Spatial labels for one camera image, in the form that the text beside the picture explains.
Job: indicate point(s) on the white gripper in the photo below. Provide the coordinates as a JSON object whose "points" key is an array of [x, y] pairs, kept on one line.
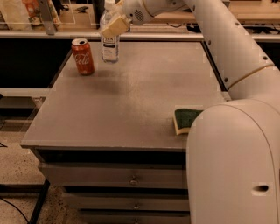
{"points": [[135, 10]]}

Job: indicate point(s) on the clear plastic water bottle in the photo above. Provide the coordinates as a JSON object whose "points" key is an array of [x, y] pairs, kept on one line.
{"points": [[109, 46]]}

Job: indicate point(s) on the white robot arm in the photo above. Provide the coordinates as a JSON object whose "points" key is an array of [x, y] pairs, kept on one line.
{"points": [[233, 149]]}

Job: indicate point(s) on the red coke can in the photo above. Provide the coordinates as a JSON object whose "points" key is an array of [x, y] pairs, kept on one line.
{"points": [[83, 57]]}

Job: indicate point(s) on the metal railing with posts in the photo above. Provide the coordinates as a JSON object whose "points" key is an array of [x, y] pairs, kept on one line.
{"points": [[262, 13]]}

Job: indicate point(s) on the orange snack bag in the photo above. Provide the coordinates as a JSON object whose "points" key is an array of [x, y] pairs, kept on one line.
{"points": [[33, 10]]}

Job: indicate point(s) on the green yellow sponge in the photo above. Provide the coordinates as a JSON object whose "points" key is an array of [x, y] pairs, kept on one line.
{"points": [[183, 119]]}

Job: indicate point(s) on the grey drawer cabinet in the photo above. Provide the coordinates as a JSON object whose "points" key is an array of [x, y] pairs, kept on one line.
{"points": [[93, 133]]}

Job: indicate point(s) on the round top drawer knob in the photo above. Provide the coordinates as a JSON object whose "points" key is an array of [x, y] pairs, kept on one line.
{"points": [[133, 181]]}

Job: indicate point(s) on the middle drawer knob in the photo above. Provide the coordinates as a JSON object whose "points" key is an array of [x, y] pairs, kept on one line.
{"points": [[136, 206]]}

